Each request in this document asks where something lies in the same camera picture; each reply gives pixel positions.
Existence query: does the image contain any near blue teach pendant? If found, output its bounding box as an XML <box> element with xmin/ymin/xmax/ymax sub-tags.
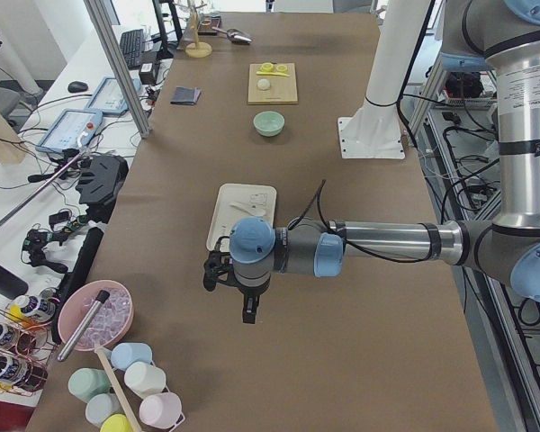
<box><xmin>36</xmin><ymin>109</ymin><xmax>103</xmax><ymax>154</ymax></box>

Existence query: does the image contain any wooden cutting board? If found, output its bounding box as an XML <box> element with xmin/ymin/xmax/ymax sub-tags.
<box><xmin>247</xmin><ymin>63</ymin><xmax>299</xmax><ymax>105</ymax></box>

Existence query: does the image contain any wooden mug tree stand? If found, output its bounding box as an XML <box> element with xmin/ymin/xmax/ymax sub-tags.
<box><xmin>184</xmin><ymin>0</ymin><xmax>212</xmax><ymax>59</ymax></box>

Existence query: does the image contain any white plastic cup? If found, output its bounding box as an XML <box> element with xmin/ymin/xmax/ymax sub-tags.
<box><xmin>124</xmin><ymin>362</ymin><xmax>167</xmax><ymax>399</ymax></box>

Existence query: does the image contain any metal scoop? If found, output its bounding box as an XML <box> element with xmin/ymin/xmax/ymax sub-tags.
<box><xmin>213</xmin><ymin>27</ymin><xmax>253</xmax><ymax>45</ymax></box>

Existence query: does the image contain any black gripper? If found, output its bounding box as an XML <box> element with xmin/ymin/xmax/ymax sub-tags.
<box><xmin>202</xmin><ymin>251</ymin><xmax>270</xmax><ymax>324</ymax></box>

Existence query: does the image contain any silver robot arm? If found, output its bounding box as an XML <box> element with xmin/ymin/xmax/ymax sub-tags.
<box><xmin>203</xmin><ymin>1</ymin><xmax>540</xmax><ymax>323</ymax></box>

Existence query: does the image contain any pink plastic cup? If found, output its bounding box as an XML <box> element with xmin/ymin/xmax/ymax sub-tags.
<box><xmin>139</xmin><ymin>392</ymin><xmax>185</xmax><ymax>429</ymax></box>

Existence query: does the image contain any metal muddler bar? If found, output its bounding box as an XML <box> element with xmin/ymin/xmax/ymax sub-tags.
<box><xmin>57</xmin><ymin>290</ymin><xmax>110</xmax><ymax>362</ymax></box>

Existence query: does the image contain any black keyboard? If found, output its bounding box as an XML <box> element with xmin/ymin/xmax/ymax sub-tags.
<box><xmin>119</xmin><ymin>29</ymin><xmax>144</xmax><ymax>70</ymax></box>

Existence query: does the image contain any black bottle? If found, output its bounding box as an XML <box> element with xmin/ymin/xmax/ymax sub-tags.
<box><xmin>0</xmin><ymin>265</ymin><xmax>28</xmax><ymax>300</ymax></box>

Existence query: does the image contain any black computer mouse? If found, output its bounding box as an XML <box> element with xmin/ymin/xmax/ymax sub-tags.
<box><xmin>67</xmin><ymin>81</ymin><xmax>88</xmax><ymax>94</ymax></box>

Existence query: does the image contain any blue teach pendant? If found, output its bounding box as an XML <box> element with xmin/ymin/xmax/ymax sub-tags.
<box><xmin>85</xmin><ymin>76</ymin><xmax>128</xmax><ymax>116</ymax></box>
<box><xmin>36</xmin><ymin>109</ymin><xmax>103</xmax><ymax>154</ymax></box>

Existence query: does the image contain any green ceramic bowl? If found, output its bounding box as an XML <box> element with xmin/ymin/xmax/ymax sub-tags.
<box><xmin>253</xmin><ymin>111</ymin><xmax>285</xmax><ymax>137</ymax></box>

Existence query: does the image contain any white steamed bun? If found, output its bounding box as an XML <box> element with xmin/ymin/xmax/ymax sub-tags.
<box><xmin>256</xmin><ymin>78</ymin><xmax>271</xmax><ymax>91</ymax></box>

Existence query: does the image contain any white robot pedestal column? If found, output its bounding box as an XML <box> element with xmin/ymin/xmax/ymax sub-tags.
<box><xmin>338</xmin><ymin>0</ymin><xmax>435</xmax><ymax>159</ymax></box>

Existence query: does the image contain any green plastic cup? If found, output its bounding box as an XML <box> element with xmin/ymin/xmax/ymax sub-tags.
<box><xmin>67</xmin><ymin>368</ymin><xmax>111</xmax><ymax>403</ymax></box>

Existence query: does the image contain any pale grey plastic cup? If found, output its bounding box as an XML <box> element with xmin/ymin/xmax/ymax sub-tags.
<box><xmin>85</xmin><ymin>393</ymin><xmax>122</xmax><ymax>428</ymax></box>

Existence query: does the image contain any aluminium frame post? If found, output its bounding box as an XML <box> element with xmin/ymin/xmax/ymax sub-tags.
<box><xmin>84</xmin><ymin>0</ymin><xmax>150</xmax><ymax>139</ymax></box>

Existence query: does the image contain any yellow plastic cup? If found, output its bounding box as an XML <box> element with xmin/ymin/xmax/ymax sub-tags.
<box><xmin>100</xmin><ymin>413</ymin><xmax>133</xmax><ymax>432</ymax></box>

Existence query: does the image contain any copper wire bottle rack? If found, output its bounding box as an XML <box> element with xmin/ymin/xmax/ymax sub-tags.
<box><xmin>0</xmin><ymin>304</ymin><xmax>57</xmax><ymax>398</ymax></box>

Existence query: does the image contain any blue plastic cup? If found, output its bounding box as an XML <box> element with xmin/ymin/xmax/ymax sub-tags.
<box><xmin>110</xmin><ymin>342</ymin><xmax>153</xmax><ymax>371</ymax></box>

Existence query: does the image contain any grey folded cloth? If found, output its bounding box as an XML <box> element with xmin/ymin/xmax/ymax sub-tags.
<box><xmin>170</xmin><ymin>86</ymin><xmax>202</xmax><ymax>105</ymax></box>

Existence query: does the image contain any cream plastic tray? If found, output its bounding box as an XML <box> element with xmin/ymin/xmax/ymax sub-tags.
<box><xmin>205</xmin><ymin>183</ymin><xmax>278</xmax><ymax>252</ymax></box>

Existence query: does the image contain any pink bowl with ice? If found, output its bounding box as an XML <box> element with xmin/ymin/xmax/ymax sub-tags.
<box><xmin>58</xmin><ymin>280</ymin><xmax>134</xmax><ymax>351</ymax></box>

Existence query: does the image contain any far blue teach pendant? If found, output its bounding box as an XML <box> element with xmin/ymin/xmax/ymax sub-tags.
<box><xmin>85</xmin><ymin>76</ymin><xmax>128</xmax><ymax>116</ymax></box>

